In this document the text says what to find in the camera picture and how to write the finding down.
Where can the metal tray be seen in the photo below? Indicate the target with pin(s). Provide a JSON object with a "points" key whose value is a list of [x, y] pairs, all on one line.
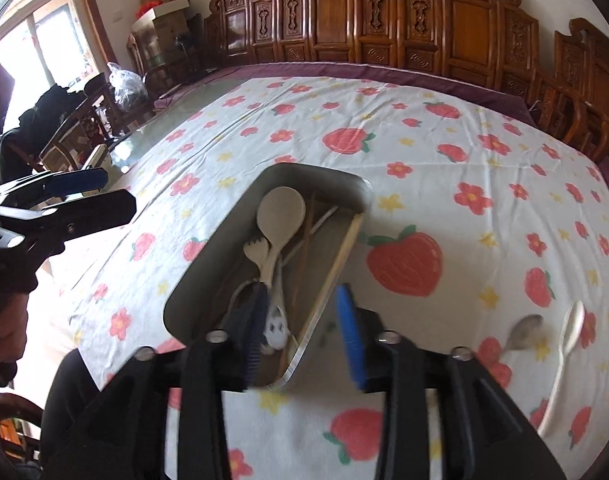
{"points": [[224, 240]]}

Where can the wooden armchair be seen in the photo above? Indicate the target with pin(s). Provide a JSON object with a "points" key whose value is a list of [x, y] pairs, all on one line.
{"points": [[84, 122], [569, 115], [144, 67]]}

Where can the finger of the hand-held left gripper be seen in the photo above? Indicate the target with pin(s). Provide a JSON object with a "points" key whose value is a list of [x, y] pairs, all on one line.
{"points": [[79, 180], [99, 207]]}

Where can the black jacket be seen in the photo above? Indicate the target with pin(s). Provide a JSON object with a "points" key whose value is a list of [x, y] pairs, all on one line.
{"points": [[49, 107]]}

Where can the pale wooden spork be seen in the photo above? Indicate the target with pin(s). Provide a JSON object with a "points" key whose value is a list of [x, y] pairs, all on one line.
{"points": [[257, 256]]}

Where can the dark brown chopstick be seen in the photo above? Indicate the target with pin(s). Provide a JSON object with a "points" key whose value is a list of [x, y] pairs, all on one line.
{"points": [[304, 250]]}

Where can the light wooden chopstick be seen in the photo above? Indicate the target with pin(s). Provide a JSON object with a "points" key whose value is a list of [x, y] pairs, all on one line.
{"points": [[353, 232], [340, 252]]}

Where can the person's left hand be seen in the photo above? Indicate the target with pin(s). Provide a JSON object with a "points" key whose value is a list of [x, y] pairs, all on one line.
{"points": [[4, 330]]}

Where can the strawberry flower print tablecloth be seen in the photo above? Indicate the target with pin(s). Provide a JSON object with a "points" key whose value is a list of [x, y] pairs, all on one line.
{"points": [[434, 210]]}

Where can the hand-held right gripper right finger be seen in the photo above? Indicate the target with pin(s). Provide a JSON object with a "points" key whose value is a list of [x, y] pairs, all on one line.
{"points": [[349, 340]]}

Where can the row of carved wooden chairs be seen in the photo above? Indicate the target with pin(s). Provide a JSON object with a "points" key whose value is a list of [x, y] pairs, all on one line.
{"points": [[384, 20]]}

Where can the clear plastic bag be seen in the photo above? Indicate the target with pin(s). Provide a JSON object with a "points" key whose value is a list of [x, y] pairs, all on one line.
{"points": [[127, 85]]}

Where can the white patterned ceramic spoon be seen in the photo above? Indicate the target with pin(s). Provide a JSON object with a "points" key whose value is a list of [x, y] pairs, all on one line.
{"points": [[277, 331]]}

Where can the large cardboard box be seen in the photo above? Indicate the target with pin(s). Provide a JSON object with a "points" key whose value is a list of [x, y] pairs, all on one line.
{"points": [[162, 37]]}

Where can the small black fan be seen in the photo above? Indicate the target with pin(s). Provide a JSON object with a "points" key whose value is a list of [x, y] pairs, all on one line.
{"points": [[183, 42]]}

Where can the pale wooden rice paddle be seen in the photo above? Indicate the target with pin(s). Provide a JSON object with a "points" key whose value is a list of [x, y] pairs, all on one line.
{"points": [[281, 210]]}

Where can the person's black clothing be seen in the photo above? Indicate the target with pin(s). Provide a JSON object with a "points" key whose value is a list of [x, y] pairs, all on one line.
{"points": [[67, 400]]}

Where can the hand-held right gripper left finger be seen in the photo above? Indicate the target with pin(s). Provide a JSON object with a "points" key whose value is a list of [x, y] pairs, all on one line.
{"points": [[254, 335]]}

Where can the wooden framed window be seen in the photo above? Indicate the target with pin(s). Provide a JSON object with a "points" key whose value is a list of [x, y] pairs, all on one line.
{"points": [[44, 25]]}

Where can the metal spoon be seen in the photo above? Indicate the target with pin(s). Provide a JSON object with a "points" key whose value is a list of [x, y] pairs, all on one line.
{"points": [[528, 329]]}

